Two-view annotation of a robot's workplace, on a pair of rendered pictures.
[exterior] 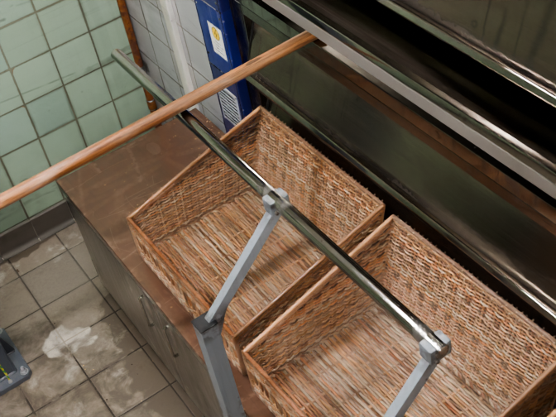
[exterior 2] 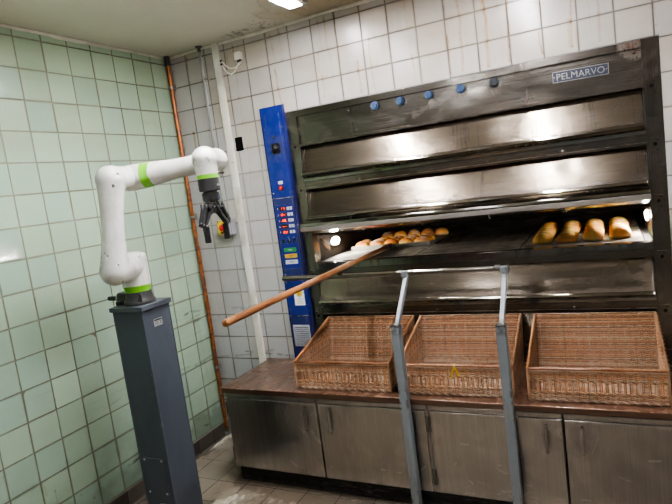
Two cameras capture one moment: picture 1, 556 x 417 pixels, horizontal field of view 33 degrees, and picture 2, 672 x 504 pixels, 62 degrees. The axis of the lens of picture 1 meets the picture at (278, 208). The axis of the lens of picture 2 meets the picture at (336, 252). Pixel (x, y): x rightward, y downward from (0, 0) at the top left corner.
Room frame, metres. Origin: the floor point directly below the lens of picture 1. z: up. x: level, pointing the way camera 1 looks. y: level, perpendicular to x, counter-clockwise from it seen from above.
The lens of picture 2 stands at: (-0.57, 1.91, 1.64)
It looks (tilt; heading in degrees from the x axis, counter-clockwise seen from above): 7 degrees down; 323
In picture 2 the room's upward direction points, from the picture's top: 8 degrees counter-clockwise
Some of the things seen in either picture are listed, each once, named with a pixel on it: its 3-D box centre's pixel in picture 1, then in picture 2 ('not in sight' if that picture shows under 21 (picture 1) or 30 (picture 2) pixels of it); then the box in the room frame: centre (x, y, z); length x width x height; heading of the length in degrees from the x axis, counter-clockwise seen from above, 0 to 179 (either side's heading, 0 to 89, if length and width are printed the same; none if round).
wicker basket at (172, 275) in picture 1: (252, 231); (356, 350); (1.78, 0.08, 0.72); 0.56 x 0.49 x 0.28; 26
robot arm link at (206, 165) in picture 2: not in sight; (205, 162); (1.67, 0.85, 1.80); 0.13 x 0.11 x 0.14; 133
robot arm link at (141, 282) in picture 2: not in sight; (133, 271); (2.10, 1.10, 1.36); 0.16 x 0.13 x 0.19; 133
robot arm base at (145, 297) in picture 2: not in sight; (130, 297); (2.16, 1.12, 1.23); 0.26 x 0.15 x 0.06; 27
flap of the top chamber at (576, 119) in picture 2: not in sight; (449, 138); (1.38, -0.42, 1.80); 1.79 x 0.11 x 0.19; 26
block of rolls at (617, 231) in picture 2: not in sight; (582, 229); (1.05, -1.07, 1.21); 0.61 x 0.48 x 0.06; 116
